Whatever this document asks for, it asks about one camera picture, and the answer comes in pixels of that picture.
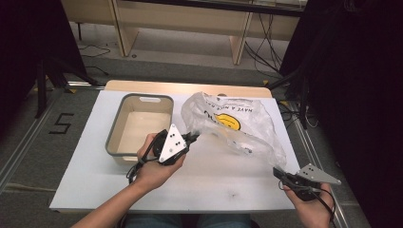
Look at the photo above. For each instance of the beige basket with grey rim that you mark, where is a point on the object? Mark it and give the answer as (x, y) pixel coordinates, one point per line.
(139, 126)

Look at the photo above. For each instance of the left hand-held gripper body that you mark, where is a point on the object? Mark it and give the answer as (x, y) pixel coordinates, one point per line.
(172, 144)

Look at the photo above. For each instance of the person's right hand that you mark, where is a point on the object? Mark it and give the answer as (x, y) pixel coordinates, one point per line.
(312, 210)

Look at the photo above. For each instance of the clear smiley-face plastic bag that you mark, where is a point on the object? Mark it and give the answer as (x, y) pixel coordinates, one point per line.
(250, 129)

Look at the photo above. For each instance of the light wooden bench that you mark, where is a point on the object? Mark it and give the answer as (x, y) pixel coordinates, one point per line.
(177, 19)

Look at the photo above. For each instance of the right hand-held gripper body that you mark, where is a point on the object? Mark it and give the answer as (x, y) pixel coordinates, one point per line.
(312, 179)

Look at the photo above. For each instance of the black curtain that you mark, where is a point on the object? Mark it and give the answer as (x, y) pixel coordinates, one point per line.
(31, 47)
(358, 79)

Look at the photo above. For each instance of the person's left hand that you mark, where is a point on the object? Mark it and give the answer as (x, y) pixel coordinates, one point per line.
(155, 174)

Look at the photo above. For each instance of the black stand legs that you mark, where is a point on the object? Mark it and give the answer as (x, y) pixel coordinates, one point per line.
(47, 82)
(297, 85)

